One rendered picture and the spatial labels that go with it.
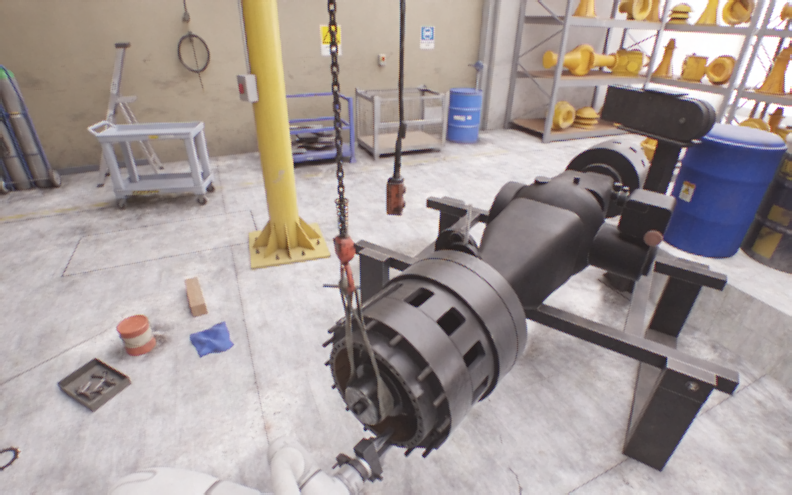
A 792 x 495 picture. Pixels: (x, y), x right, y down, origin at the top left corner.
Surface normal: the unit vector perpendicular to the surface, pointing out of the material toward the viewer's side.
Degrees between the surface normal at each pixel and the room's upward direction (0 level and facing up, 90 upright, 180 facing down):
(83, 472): 0
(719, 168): 90
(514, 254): 27
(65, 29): 90
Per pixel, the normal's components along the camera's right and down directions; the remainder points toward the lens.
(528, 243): -0.28, -0.60
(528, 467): 0.02, -0.87
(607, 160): -0.63, 0.37
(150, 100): 0.41, 0.46
